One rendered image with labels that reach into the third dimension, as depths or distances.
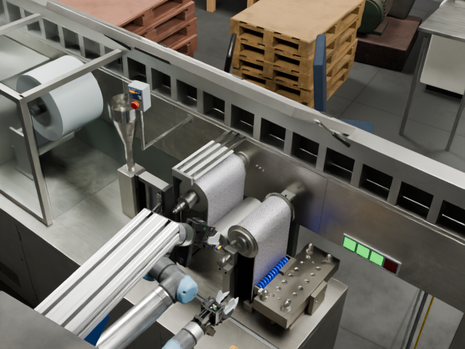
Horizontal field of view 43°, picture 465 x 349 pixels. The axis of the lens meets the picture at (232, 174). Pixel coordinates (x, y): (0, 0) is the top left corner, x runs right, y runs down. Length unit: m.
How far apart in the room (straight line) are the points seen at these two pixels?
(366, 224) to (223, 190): 0.57
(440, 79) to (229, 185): 3.77
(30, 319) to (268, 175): 1.56
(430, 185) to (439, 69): 3.77
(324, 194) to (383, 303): 1.59
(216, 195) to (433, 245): 0.83
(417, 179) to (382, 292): 1.86
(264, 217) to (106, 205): 0.97
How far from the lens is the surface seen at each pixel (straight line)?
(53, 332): 1.08
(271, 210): 2.32
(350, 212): 2.33
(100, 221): 2.90
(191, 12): 5.45
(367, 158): 2.16
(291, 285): 2.44
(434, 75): 5.85
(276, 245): 2.41
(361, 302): 3.80
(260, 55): 5.04
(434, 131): 5.40
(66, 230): 2.89
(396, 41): 6.25
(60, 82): 2.61
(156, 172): 3.03
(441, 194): 2.10
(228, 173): 2.36
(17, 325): 1.10
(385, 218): 2.26
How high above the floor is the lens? 2.87
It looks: 39 degrees down
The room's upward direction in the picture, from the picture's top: 2 degrees clockwise
